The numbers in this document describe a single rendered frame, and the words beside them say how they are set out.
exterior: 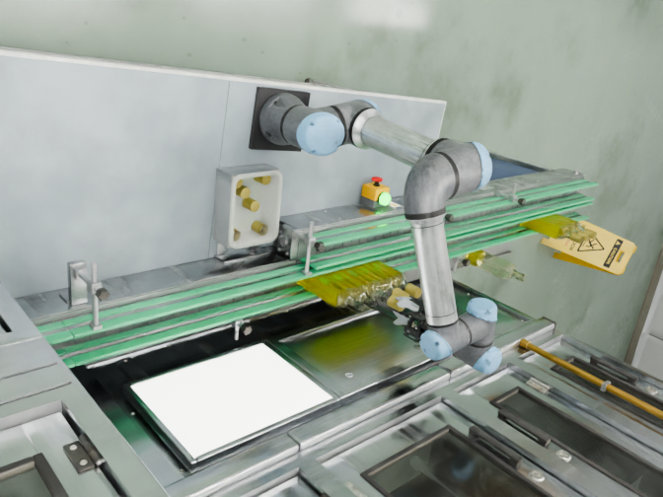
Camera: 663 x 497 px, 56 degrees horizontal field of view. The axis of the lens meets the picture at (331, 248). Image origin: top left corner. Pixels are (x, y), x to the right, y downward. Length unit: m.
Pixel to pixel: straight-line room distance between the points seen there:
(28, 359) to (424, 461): 0.91
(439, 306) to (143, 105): 0.89
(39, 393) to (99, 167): 0.76
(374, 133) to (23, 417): 1.10
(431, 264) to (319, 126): 0.50
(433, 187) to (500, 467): 0.69
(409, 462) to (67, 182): 1.06
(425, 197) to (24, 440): 0.91
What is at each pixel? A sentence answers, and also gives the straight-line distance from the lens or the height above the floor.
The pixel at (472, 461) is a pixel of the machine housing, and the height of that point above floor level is 1.63.
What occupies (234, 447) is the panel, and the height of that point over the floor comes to 1.32.
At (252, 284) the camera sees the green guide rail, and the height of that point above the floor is 0.94.
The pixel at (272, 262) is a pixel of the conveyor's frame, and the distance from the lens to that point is 1.91.
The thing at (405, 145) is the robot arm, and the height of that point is 1.21.
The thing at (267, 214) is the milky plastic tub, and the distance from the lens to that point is 1.92.
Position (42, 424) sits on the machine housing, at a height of 1.45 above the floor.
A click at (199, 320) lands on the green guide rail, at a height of 0.93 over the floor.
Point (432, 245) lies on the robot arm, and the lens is 1.46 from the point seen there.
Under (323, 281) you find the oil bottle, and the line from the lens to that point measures 1.89.
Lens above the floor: 2.25
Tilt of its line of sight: 42 degrees down
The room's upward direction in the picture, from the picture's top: 118 degrees clockwise
